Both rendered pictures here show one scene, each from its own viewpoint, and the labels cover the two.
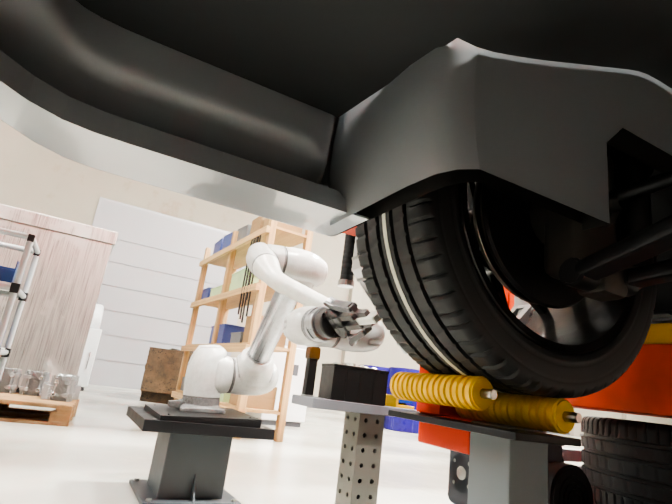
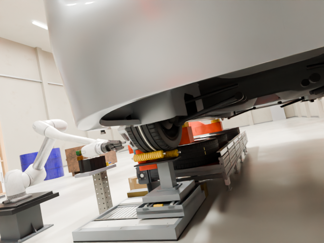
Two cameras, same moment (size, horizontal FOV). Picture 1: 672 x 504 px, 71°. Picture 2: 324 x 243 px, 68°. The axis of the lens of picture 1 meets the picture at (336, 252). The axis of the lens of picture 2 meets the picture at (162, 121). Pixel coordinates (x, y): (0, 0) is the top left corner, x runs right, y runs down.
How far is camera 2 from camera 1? 1.05 m
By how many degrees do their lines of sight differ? 42
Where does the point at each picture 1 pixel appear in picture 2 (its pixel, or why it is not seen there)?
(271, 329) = (46, 154)
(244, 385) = (35, 181)
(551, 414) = (175, 153)
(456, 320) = (159, 140)
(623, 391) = not seen: hidden behind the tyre
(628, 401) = not seen: hidden behind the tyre
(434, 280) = (155, 132)
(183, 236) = not seen: outside the picture
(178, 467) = (23, 223)
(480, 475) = (161, 171)
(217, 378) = (23, 182)
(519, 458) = (169, 164)
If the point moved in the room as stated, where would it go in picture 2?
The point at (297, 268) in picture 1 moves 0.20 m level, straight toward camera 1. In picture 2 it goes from (59, 128) to (68, 124)
